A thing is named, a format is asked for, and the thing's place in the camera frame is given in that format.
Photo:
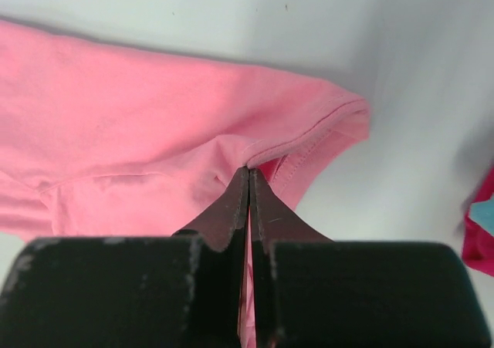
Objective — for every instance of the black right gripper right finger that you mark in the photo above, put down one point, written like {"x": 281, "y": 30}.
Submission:
{"x": 310, "y": 291}

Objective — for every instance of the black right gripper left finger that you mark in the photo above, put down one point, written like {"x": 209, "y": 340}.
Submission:
{"x": 178, "y": 291}

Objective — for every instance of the pink t shirt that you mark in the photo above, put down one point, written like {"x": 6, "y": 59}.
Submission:
{"x": 105, "y": 141}

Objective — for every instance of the red folded t shirt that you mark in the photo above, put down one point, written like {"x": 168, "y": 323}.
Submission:
{"x": 477, "y": 251}

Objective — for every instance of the teal folded t shirt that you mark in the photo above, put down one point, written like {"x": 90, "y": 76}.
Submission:
{"x": 482, "y": 213}

